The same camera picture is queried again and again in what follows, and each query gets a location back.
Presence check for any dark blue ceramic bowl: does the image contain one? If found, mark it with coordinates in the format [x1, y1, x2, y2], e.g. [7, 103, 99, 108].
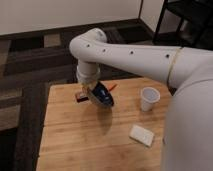
[87, 82, 114, 107]

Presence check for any dark patterned rug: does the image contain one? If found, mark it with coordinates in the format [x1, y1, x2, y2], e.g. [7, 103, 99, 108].
[0, 19, 158, 171]

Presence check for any white plastic cup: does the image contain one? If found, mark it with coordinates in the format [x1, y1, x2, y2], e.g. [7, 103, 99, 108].
[140, 87, 160, 112]

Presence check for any white rectangular sponge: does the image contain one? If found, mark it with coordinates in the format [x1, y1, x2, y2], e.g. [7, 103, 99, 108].
[129, 125, 154, 147]

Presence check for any small red brown block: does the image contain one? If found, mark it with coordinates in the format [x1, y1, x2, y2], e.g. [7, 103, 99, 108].
[75, 92, 88, 103]

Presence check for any black metal shelf rack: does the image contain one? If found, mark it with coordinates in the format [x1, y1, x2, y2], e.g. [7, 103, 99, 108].
[151, 0, 213, 51]

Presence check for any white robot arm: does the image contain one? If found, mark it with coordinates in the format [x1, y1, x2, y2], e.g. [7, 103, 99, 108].
[69, 28, 213, 171]

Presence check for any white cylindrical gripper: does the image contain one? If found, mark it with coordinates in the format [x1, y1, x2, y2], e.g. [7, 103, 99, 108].
[76, 61, 100, 98]

